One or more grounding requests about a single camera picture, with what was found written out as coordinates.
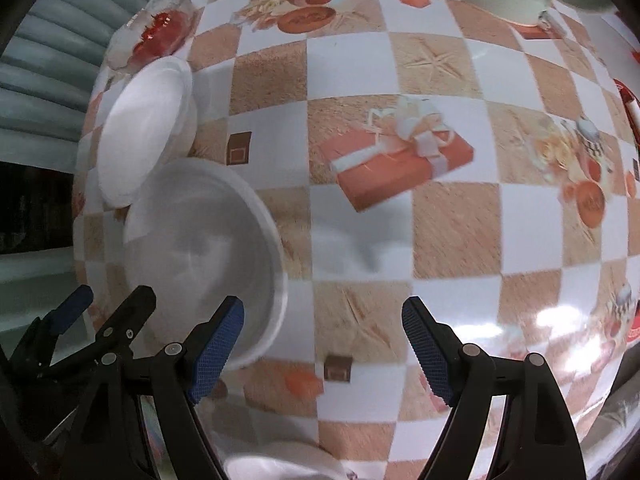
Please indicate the medium white foam bowl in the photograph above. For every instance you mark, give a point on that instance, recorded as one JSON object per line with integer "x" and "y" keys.
{"x": 140, "y": 130}

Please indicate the pale green curtain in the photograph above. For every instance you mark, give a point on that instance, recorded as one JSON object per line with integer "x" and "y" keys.
{"x": 50, "y": 60}

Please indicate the checkered printed tablecloth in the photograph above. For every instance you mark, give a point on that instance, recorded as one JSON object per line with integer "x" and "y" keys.
{"x": 450, "y": 235}

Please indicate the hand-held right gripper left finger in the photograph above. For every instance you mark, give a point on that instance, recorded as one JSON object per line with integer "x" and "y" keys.
{"x": 215, "y": 350}

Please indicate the red round tray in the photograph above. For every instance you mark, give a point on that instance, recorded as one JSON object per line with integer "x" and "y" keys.
{"x": 631, "y": 105}

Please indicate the glass bowl with red fruit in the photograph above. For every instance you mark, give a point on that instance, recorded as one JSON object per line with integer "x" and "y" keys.
{"x": 160, "y": 25}

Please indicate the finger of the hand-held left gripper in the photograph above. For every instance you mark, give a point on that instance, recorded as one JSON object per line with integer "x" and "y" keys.
{"x": 127, "y": 315}
{"x": 70, "y": 310}

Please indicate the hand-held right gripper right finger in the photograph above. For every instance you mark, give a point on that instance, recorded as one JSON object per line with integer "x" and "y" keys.
{"x": 430, "y": 350}

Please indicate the large white foam bowl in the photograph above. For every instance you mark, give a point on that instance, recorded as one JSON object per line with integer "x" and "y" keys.
{"x": 210, "y": 240}

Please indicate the small white foam bowl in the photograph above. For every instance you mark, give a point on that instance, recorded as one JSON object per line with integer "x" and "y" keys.
{"x": 285, "y": 462}

